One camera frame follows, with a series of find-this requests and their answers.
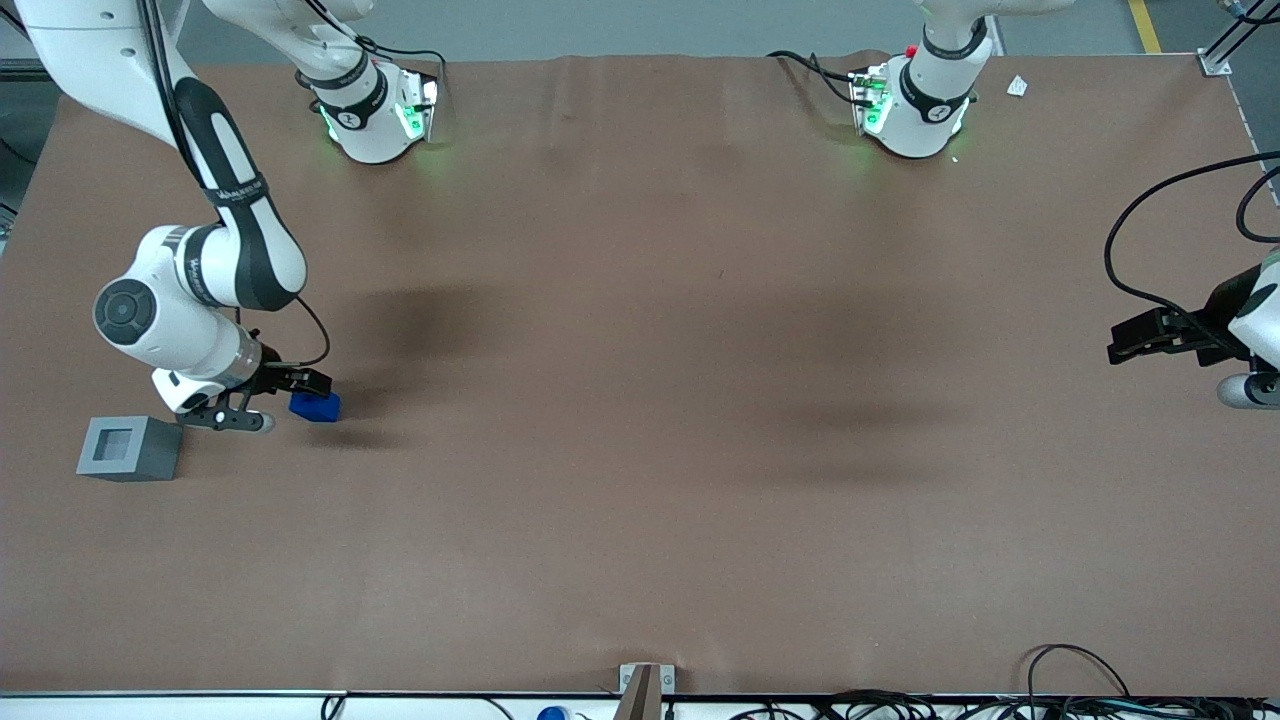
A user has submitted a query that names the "black looped cable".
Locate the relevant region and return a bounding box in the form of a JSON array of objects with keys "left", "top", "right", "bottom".
[{"left": 1236, "top": 165, "right": 1280, "bottom": 245}]

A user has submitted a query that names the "gray square base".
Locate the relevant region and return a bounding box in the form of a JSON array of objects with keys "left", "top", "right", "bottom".
[{"left": 76, "top": 416, "right": 185, "bottom": 483}]

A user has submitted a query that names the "black right arm base cable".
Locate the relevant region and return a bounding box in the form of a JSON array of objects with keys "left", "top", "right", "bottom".
[{"left": 355, "top": 35, "right": 449, "bottom": 93}]

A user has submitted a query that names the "black arm base cable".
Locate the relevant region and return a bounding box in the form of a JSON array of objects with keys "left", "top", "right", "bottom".
[
  {"left": 767, "top": 50, "right": 863, "bottom": 107},
  {"left": 355, "top": 35, "right": 449, "bottom": 93}
]

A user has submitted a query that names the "aluminium frame post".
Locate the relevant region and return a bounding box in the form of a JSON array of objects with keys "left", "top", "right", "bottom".
[{"left": 1198, "top": 0, "right": 1280, "bottom": 78}]

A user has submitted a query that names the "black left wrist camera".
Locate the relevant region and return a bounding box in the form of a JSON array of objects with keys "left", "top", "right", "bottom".
[{"left": 1106, "top": 266, "right": 1253, "bottom": 367}]

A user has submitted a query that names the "black left wrist camera cable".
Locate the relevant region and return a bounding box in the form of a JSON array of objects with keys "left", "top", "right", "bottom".
[{"left": 1104, "top": 150, "right": 1280, "bottom": 331}]

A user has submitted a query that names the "metal table edge bracket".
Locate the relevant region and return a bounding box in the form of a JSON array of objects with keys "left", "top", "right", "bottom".
[{"left": 618, "top": 663, "right": 677, "bottom": 720}]

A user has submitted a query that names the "black left arm base cable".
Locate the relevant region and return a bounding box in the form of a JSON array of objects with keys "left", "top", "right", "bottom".
[{"left": 767, "top": 50, "right": 863, "bottom": 107}]

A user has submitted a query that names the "black arched floor cable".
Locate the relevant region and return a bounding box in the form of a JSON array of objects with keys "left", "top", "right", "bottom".
[{"left": 1027, "top": 644, "right": 1132, "bottom": 701}]

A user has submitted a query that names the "black tangled cable bundle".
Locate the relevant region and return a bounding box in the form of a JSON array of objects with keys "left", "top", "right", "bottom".
[{"left": 730, "top": 688, "right": 1280, "bottom": 720}]

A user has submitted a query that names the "brown table cover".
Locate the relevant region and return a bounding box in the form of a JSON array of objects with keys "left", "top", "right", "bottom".
[{"left": 0, "top": 50, "right": 1280, "bottom": 697}]

